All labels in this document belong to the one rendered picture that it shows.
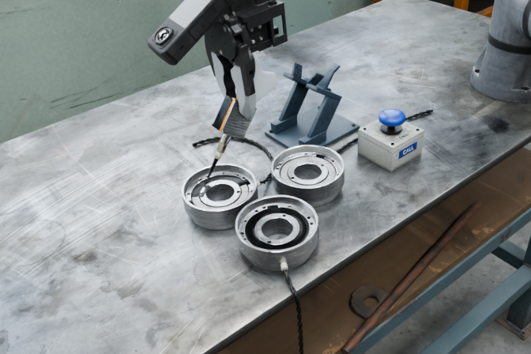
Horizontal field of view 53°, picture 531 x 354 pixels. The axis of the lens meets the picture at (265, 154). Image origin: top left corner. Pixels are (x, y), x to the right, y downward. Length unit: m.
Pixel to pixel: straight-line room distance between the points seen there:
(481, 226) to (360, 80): 0.37
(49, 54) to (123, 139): 1.34
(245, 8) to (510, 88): 0.53
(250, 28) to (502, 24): 0.50
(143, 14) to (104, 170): 1.53
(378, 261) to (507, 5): 0.49
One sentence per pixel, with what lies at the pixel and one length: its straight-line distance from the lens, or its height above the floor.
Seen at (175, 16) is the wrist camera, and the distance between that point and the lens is 0.66.
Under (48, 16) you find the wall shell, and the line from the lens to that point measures 2.23.
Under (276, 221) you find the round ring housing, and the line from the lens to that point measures 0.70.
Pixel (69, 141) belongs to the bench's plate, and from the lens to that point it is 1.00.
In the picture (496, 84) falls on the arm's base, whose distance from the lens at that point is 1.03.
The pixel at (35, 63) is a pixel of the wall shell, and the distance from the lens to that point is 2.26.
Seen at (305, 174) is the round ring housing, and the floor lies 0.81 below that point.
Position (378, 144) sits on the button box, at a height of 0.84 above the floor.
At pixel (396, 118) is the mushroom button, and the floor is 0.87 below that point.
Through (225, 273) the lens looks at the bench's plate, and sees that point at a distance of 0.67.
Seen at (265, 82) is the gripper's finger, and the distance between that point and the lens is 0.71.
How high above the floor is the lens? 1.29
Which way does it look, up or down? 35 degrees down
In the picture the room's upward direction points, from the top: 5 degrees counter-clockwise
